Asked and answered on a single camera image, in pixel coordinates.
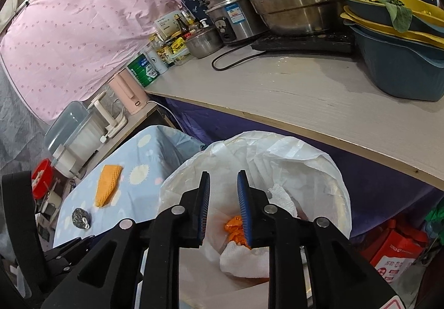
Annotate pink electric kettle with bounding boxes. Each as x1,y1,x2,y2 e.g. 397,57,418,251
108,70,149,115

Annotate orange wrapper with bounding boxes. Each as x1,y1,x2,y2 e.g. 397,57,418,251
224,213,252,248

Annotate clear plastic storage box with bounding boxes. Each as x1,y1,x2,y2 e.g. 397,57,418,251
43,101,105,161

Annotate white glass kettle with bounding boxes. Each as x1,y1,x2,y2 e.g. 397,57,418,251
88,92,128,138

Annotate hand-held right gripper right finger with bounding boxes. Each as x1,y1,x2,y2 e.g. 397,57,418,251
237,170,399,309

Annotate white plastic bottle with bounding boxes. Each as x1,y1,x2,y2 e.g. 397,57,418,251
143,43,170,74

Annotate black power cable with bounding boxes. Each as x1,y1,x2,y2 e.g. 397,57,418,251
211,47,265,71

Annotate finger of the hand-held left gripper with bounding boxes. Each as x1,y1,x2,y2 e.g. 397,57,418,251
42,235,95,263
44,257,79,283

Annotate large blue plastic basin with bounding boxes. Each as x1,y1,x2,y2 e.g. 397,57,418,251
349,24,444,102

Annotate pink dotted sheet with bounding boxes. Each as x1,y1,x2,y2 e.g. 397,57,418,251
0,0,185,123

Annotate green vegetable leaves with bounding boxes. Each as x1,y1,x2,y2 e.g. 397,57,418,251
349,0,414,33

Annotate trash bin with white bag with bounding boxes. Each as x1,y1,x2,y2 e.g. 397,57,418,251
159,130,352,309

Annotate black induction cooker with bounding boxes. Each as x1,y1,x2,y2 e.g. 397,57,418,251
251,29,356,55

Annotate dark sauce bottle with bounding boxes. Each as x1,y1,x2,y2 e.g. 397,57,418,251
174,14,190,36

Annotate clear glass container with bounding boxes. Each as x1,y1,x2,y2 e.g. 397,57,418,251
171,49,194,66

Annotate green plastic bag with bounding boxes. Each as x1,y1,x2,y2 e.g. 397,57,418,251
425,207,444,237

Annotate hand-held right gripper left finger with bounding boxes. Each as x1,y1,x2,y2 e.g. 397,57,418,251
41,171,211,309

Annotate white tissue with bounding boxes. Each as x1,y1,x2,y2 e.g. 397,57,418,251
219,240,271,279
266,184,299,218

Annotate green and white can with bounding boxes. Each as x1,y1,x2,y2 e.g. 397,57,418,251
127,50,161,89

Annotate red plastic basket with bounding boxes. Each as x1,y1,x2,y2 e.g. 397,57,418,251
32,158,55,200

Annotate yellow label jar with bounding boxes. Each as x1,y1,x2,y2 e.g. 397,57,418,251
170,35,190,55

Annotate orange cleaning cloth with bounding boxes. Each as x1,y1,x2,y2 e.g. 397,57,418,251
94,164,124,208

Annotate steel rice cooker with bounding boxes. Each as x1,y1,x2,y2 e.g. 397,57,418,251
202,0,270,44

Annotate small steel bowl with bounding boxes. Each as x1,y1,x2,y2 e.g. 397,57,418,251
185,27,223,59

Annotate purple counter skirt cloth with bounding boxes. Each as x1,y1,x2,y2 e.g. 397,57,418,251
166,97,444,244

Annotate grey quilted cloth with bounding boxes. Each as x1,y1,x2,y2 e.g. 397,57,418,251
0,62,57,178

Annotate steel wool scourer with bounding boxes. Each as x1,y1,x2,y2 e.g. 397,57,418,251
71,208,92,230

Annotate red shopping bag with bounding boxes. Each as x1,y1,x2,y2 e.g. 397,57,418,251
361,220,429,284

